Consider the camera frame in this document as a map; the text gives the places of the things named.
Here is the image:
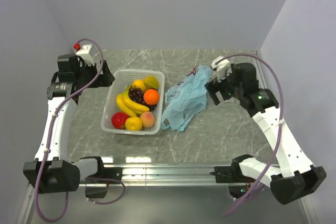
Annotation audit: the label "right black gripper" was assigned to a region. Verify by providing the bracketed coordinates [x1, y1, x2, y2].
[204, 66, 243, 105]

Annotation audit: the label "white plastic basket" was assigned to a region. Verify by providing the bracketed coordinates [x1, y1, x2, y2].
[101, 69, 165, 135]

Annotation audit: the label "light blue plastic bag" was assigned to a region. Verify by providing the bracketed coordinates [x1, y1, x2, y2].
[161, 65, 212, 131]

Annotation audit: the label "dark purple fake grapes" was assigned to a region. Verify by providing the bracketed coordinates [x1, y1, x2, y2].
[129, 88, 157, 111]

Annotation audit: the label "yellow banana bunch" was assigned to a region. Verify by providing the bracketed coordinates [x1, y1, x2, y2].
[116, 91, 150, 117]

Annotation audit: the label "red fake apple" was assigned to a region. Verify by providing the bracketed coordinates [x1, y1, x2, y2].
[111, 112, 129, 130]

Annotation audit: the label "yellow fake starfruit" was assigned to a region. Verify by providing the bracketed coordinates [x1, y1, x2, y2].
[143, 76, 160, 90]

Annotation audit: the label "orange fake orange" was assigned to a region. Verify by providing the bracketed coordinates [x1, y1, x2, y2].
[143, 89, 160, 105]

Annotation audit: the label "yellow fake lemon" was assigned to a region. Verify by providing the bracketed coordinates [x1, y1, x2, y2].
[125, 117, 142, 131]

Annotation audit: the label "pink fake peach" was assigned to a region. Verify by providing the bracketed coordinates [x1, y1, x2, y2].
[140, 112, 156, 128]

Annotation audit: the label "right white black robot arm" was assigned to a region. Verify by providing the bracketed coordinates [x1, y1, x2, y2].
[205, 60, 327, 205]

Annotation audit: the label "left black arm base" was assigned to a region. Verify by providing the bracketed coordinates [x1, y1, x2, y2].
[83, 167, 123, 199]

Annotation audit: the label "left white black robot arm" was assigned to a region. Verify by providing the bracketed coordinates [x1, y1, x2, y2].
[23, 54, 115, 194]

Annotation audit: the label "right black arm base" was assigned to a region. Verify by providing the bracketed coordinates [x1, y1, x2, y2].
[211, 166, 255, 199]

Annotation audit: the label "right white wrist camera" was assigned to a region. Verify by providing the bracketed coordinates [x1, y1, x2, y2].
[210, 56, 231, 82]

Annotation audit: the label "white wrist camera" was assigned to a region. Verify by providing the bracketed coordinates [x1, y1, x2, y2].
[210, 56, 231, 82]
[73, 43, 95, 66]

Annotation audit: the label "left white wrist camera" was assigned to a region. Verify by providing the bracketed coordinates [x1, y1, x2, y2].
[73, 43, 95, 66]

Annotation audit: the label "aluminium mounting rail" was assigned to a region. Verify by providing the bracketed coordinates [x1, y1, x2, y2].
[78, 163, 284, 187]

